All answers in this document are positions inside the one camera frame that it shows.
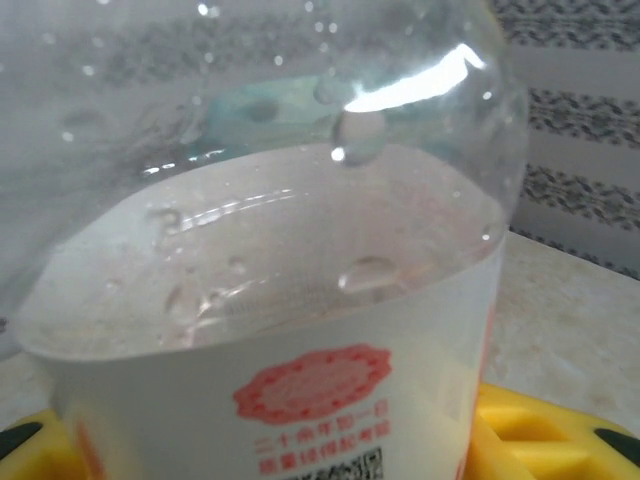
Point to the clear bottle white red label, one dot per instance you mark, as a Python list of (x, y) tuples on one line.
[(300, 375)]

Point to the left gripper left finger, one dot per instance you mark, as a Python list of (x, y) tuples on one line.
[(35, 450)]

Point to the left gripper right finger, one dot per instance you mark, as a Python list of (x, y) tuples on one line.
[(540, 440)]

